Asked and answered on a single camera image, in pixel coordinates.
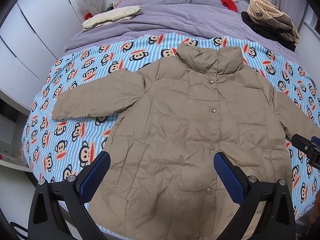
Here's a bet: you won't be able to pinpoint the beige puffer jacket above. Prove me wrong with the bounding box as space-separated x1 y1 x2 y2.
52 43 319 239

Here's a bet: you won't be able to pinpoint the black folded clothes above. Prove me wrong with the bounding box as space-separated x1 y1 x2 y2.
241 11 296 51

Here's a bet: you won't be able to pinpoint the tan striped folded clothes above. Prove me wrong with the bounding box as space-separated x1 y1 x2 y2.
247 0 300 43

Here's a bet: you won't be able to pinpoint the monkey print striped blanket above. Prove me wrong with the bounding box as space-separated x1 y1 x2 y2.
22 33 319 218

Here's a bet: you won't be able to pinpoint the purple curtain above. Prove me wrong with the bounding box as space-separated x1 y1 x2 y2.
279 0 307 29

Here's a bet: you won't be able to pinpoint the red cloth item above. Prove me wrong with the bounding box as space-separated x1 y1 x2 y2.
220 0 238 12

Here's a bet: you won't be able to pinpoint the white wardrobe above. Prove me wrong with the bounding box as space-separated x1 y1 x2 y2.
1 0 82 114

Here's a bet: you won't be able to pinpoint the purple duvet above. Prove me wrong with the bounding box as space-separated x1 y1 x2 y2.
64 3 300 63

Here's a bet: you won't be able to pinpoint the cream folded garment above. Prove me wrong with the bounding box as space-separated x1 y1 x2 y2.
82 5 143 32

